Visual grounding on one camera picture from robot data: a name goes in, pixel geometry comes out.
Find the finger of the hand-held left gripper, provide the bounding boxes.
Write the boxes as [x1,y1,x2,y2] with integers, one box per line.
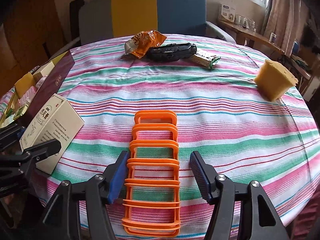
[0,123,26,151]
[0,139,63,178]

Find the striped pink green tablecloth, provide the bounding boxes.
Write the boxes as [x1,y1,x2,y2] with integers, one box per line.
[0,34,320,230]

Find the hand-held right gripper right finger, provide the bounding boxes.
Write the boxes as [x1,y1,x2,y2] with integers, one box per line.
[189,151,285,240]

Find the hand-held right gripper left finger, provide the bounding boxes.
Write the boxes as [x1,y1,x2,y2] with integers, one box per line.
[41,150,130,240]

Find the black electronic device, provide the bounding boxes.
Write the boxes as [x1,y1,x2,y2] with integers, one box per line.
[146,43,198,62]

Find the wooden side desk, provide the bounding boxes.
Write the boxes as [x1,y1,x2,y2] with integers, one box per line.
[217,19,313,80]

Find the grey yellow blue armchair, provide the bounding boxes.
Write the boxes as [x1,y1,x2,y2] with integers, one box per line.
[50,0,237,53]

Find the small white box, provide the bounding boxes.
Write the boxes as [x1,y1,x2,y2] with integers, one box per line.
[32,61,57,83]

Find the green yellow carton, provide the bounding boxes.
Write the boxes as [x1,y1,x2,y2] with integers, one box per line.
[4,104,28,122]

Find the orange plastic rack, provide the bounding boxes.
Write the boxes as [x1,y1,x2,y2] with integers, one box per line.
[122,110,181,237]

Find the beige patterned curtain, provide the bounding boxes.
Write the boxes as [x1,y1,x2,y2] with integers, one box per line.
[260,0,310,58]

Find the white printed carton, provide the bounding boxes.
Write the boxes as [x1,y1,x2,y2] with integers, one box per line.
[217,3,237,22]

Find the yellow sponge block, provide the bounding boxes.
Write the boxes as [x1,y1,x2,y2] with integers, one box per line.
[253,59,299,102]

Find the wooden wardrobe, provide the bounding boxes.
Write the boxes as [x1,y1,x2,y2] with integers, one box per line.
[0,0,73,98]

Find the tan cracker packet green ends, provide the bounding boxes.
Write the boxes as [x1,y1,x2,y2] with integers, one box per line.
[189,51,222,70]

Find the row of white cups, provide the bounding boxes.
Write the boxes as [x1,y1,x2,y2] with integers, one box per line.
[234,14,256,30]

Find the large white cardboard box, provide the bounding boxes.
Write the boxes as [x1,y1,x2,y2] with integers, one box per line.
[19,93,85,175]

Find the gold-lined maroon tin box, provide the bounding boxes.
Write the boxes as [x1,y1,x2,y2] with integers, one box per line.
[0,50,75,128]

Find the orange snack packet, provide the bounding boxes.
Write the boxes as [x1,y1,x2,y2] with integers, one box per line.
[124,30,167,60]

